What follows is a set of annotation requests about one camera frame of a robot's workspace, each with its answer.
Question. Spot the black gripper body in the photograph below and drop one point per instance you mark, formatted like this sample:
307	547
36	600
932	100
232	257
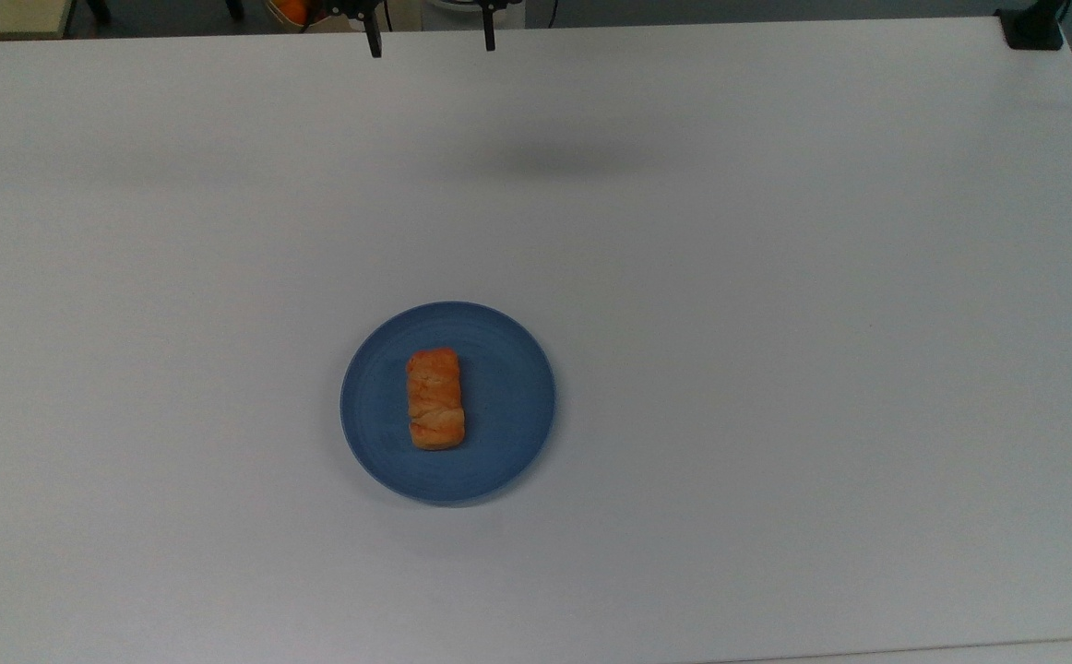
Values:
350	7

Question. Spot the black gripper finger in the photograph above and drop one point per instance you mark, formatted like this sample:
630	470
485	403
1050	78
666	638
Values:
490	32
375	39

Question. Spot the orange-brown bread roll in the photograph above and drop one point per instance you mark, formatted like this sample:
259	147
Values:
435	398

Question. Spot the orange object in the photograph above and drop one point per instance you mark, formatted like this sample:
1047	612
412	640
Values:
289	9

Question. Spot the black chair leg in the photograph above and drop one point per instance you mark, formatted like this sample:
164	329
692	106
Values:
235	7
99	9

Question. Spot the beige side table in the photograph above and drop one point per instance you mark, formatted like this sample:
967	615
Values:
1	17

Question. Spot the blue round plate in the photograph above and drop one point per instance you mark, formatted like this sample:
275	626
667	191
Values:
499	406

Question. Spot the black clamp pole mount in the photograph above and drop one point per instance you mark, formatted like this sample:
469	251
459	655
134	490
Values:
1032	28

